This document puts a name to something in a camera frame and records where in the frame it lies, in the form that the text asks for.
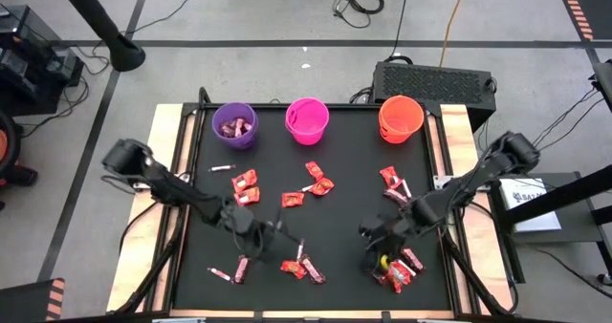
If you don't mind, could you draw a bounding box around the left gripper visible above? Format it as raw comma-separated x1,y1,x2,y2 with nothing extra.
238,217,303,263

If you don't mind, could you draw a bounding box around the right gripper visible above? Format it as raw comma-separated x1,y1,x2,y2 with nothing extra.
358,212,415,272

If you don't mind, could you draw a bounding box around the purple halloween bucket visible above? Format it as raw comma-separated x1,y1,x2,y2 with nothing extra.
210,102,260,152

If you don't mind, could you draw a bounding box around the pink halloween bucket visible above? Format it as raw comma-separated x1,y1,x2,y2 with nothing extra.
284,97,331,147

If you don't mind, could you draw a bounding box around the orange jack-o-lantern bucket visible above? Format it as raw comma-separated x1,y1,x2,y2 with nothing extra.
378,95,426,145

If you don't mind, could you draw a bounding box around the wooden table side board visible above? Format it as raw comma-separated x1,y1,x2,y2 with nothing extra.
105,102,198,314
426,103,515,314

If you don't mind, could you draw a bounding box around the white labelled box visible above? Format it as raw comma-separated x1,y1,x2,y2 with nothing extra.
498,177,563,233

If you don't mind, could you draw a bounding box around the black computer case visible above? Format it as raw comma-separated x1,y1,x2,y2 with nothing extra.
371,60,498,134

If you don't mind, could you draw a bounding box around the black stand beam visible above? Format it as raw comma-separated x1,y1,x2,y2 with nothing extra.
504,163,612,231

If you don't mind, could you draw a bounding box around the black side platform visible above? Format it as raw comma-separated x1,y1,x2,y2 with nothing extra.
483,169,607,286

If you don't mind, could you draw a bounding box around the orange striped black ramp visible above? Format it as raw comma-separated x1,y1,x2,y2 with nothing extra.
553,0,612,42
0,277,67,323

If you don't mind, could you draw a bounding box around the orange black wheeled machine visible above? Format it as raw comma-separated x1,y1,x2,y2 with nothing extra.
0,108,39,212

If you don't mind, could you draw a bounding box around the black device on stand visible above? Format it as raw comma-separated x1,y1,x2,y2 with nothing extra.
588,58,612,115

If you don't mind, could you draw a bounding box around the black pole stand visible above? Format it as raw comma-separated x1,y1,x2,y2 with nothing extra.
50,0,147,74

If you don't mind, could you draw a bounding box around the black equipment rack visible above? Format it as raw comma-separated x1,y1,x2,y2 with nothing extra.
0,3,87,118

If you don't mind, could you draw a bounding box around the black floor cable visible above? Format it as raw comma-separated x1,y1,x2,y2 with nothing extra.
530,246,612,300
124,0,222,35
18,40,114,140

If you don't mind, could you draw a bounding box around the black cable bundle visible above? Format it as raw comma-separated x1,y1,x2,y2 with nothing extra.
477,86,608,171

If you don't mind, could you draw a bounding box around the coiled black cable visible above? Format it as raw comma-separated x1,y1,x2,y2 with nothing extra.
332,0,386,31

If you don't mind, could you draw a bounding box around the long black cable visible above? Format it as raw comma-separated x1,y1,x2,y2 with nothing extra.
384,0,412,65

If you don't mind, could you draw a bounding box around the orange cable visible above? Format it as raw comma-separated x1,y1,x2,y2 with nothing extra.
438,0,472,69

